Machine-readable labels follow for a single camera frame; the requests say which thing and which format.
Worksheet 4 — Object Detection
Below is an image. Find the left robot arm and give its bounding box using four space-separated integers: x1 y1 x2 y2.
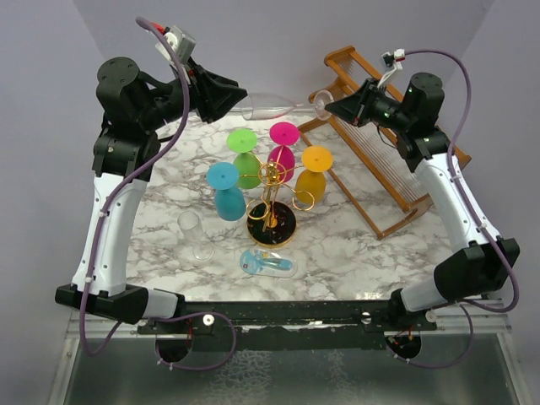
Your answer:
55 57 247 333

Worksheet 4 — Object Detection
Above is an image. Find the black mounting base rail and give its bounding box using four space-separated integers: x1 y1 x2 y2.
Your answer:
138 300 436 352

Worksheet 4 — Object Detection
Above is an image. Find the clear champagne flute back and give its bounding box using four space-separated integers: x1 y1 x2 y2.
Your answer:
236 89 334 121

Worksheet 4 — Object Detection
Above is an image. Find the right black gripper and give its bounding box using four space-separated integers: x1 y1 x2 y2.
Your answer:
325 78 412 133

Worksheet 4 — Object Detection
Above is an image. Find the green plastic wine glass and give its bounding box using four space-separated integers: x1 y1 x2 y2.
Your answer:
227 128 261 190

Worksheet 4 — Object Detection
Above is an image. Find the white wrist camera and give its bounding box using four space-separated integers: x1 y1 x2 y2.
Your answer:
377 48 406 89
164 25 196 65

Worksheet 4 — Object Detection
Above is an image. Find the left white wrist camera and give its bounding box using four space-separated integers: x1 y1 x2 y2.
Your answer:
164 25 196 65

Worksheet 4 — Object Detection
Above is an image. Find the wooden dish rack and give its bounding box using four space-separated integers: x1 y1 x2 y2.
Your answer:
294 45 473 240

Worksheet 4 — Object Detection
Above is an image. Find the blue plastic wine glass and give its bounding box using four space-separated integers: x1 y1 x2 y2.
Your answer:
207 162 246 222

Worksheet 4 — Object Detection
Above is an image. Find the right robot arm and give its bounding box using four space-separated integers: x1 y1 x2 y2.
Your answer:
325 73 520 330

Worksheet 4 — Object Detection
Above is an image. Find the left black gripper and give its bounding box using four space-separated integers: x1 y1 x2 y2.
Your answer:
138 53 247 132

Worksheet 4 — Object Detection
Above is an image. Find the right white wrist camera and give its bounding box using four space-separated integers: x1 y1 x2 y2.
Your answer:
377 48 406 89

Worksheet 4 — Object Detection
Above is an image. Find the pink plastic wine glass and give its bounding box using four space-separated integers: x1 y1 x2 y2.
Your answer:
267 121 300 182

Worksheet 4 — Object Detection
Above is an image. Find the orange plastic wine glass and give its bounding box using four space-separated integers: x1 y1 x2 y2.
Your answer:
294 145 333 205

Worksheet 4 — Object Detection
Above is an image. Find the clear champagne flute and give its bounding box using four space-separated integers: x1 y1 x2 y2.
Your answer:
236 89 334 121
177 211 214 262

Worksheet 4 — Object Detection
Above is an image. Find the clear champagne flute front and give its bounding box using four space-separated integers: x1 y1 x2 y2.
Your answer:
177 211 214 262

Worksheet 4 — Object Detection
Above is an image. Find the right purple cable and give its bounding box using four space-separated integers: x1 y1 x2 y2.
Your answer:
398 48 522 314

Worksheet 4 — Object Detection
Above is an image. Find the gold wire wine glass rack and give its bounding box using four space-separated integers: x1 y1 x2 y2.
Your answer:
239 161 316 248

